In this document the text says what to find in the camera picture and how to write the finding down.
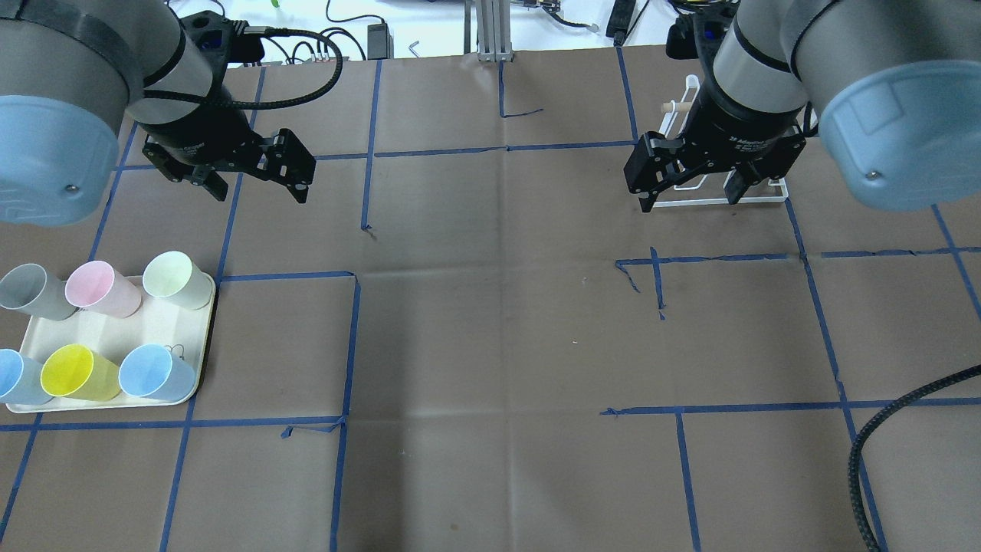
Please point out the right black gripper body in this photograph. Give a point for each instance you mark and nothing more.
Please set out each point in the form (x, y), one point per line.
(742, 126)

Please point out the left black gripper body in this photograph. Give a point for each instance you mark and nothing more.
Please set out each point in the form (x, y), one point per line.
(205, 130)

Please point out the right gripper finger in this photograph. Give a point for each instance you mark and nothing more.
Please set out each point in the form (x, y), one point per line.
(738, 183)
(653, 167)

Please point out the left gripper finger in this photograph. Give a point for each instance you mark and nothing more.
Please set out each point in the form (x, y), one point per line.
(286, 161)
(207, 178)

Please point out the pale green-white cup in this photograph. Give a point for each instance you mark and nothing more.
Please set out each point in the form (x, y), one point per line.
(175, 278)

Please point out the light blue cup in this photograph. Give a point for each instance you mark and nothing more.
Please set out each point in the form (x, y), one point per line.
(20, 380)
(153, 371)

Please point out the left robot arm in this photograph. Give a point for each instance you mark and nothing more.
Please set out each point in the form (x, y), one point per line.
(73, 70)

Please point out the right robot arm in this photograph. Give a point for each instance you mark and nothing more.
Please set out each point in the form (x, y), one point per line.
(890, 87)

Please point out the pink cup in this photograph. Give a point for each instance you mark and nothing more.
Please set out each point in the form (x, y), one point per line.
(96, 286)

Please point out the grey cup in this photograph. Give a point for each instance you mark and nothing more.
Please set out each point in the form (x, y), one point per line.
(33, 290)

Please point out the yellow cup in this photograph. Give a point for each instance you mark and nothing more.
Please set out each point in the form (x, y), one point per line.
(75, 371)

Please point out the black power adapter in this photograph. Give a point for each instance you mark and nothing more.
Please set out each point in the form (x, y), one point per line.
(379, 42)

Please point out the cream plastic tray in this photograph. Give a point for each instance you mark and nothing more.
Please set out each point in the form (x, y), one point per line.
(184, 332)

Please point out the white wire cup rack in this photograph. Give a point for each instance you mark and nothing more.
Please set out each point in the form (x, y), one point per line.
(708, 189)

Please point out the aluminium frame post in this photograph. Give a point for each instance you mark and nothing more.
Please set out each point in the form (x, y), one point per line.
(488, 24)

